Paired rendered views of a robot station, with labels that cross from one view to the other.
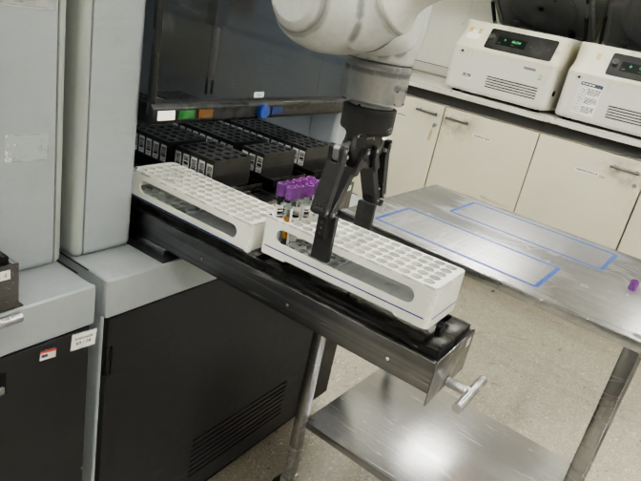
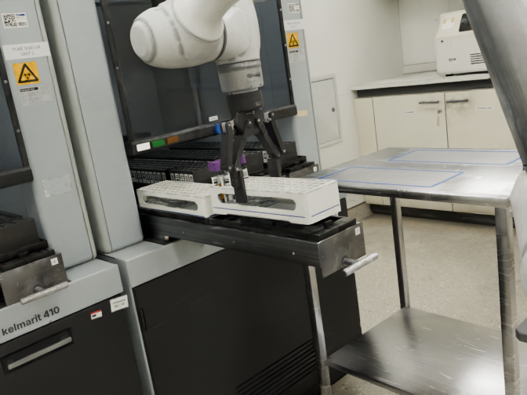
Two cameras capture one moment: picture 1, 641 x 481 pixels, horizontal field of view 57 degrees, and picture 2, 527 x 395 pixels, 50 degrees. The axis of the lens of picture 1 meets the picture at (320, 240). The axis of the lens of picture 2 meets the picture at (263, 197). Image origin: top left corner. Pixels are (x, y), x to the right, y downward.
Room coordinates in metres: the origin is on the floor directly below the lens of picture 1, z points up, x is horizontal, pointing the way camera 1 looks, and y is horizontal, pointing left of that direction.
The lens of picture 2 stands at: (-0.31, -0.38, 1.14)
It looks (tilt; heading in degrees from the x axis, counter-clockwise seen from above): 13 degrees down; 17
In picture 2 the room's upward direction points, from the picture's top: 9 degrees counter-clockwise
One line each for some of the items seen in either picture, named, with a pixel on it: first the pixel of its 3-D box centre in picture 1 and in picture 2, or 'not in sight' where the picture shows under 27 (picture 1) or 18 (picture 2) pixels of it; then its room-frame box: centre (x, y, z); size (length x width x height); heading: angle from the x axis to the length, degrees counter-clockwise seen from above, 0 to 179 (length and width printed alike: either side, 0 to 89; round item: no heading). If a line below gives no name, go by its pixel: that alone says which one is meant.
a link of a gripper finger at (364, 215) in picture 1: (362, 222); (274, 174); (0.88, -0.06, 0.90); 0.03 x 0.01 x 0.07; 59
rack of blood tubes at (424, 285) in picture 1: (358, 260); (270, 197); (0.81, -0.06, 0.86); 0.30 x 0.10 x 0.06; 59
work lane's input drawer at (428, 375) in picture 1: (278, 272); (234, 227); (0.88, 0.06, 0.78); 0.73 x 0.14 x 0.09; 59
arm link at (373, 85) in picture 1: (375, 83); (241, 77); (0.83, -0.03, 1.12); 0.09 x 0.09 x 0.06
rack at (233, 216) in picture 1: (206, 206); (184, 199); (0.98, 0.21, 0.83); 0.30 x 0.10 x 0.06; 59
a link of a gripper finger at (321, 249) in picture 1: (324, 237); (239, 186); (0.79, 0.00, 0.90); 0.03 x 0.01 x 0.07; 59
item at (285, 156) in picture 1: (275, 163); (246, 164); (1.29, 0.13, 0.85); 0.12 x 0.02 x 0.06; 148
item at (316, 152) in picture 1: (315, 156); (282, 154); (1.42, 0.05, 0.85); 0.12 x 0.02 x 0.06; 148
